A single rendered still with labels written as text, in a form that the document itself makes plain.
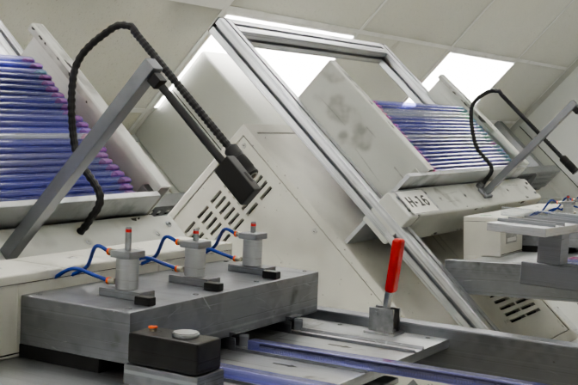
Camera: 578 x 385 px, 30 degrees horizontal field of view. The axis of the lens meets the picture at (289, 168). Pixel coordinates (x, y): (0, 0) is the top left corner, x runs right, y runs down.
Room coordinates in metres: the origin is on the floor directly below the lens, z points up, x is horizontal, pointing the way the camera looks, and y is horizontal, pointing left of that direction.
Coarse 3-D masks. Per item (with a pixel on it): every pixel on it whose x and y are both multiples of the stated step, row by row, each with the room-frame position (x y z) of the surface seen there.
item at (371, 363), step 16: (272, 352) 1.05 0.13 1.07; (288, 352) 1.05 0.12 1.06; (304, 352) 1.04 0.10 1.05; (320, 352) 1.04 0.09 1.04; (336, 352) 1.04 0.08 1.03; (368, 368) 1.02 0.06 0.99; (384, 368) 1.02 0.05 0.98; (400, 368) 1.01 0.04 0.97; (416, 368) 1.01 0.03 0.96; (432, 368) 1.01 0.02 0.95; (464, 384) 1.00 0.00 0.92; (480, 384) 0.99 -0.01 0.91; (496, 384) 0.99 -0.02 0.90; (512, 384) 0.98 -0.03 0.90; (528, 384) 0.98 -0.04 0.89; (544, 384) 0.98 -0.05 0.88
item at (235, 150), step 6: (234, 144) 1.14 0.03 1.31; (228, 150) 1.14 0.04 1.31; (234, 150) 1.14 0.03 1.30; (240, 150) 1.14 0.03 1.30; (240, 156) 1.14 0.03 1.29; (246, 156) 1.14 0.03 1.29; (240, 162) 1.14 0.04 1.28; (246, 162) 1.14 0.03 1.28; (246, 168) 1.14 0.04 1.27; (252, 168) 1.14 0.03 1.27; (252, 174) 1.14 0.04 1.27
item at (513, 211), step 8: (504, 208) 1.41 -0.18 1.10; (512, 208) 1.40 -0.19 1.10; (520, 208) 1.41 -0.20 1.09; (512, 216) 1.41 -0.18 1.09; (520, 216) 1.40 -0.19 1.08; (536, 216) 1.40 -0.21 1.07; (544, 216) 1.39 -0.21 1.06; (552, 216) 1.39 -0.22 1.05; (560, 216) 1.39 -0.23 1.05; (568, 216) 1.39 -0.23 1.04; (576, 216) 1.38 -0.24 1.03
